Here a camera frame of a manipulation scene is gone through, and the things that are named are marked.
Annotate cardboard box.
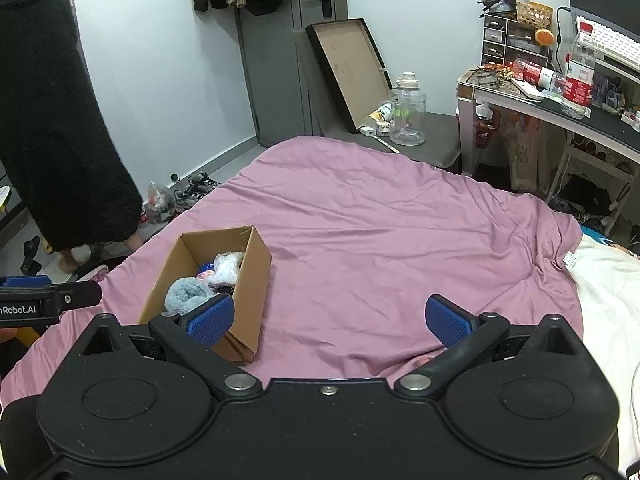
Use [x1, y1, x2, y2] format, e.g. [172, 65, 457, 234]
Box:
[138, 225, 273, 365]

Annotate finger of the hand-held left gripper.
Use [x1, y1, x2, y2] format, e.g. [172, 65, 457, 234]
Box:
[0, 275, 104, 311]

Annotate white desk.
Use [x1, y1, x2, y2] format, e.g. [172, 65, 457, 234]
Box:
[455, 66, 640, 196]

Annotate grey drawer organizer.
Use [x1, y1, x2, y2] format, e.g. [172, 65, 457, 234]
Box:
[482, 13, 554, 69]

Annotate person in black coat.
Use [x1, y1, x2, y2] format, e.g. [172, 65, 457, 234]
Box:
[0, 0, 144, 254]

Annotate white keyboard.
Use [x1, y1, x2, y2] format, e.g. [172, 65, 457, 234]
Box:
[574, 15, 640, 69]

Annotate clear water jug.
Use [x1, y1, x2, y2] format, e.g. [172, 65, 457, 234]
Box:
[388, 72, 427, 147]

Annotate plastic bag of items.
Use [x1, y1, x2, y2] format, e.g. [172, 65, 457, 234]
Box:
[145, 180, 176, 225]

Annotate person's foot in slipper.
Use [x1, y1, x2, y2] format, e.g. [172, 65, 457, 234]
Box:
[56, 246, 94, 274]

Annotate beige tote bag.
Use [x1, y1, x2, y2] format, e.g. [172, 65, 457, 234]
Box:
[499, 109, 549, 192]

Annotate yellow and white bottle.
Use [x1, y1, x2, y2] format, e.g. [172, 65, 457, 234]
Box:
[367, 102, 394, 126]

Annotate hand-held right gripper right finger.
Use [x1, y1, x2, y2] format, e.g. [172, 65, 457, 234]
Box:
[394, 295, 583, 396]

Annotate grey nightstand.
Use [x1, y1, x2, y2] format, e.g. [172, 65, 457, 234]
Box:
[320, 109, 464, 177]

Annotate grey door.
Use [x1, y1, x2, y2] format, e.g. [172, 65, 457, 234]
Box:
[234, 0, 349, 149]

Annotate red label water bottle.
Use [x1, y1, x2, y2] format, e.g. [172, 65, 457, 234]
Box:
[513, 58, 567, 92]
[560, 23, 597, 120]

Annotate white folding stool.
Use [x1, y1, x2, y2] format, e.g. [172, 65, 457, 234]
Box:
[544, 134, 637, 233]

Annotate white blanket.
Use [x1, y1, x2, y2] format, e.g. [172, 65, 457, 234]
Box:
[569, 232, 640, 480]

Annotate black picture frame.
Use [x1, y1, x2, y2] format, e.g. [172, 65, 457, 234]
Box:
[305, 18, 394, 135]

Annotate pair of sneakers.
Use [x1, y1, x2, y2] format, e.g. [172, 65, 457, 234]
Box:
[173, 173, 222, 211]

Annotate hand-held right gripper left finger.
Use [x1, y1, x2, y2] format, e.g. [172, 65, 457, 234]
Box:
[80, 294, 263, 396]

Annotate black sandals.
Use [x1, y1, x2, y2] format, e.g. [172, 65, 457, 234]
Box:
[21, 235, 44, 276]

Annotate pink bedsheet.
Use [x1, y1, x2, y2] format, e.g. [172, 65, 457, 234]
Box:
[0, 135, 586, 411]

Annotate wicker basket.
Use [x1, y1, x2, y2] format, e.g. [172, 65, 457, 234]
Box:
[515, 1, 554, 29]

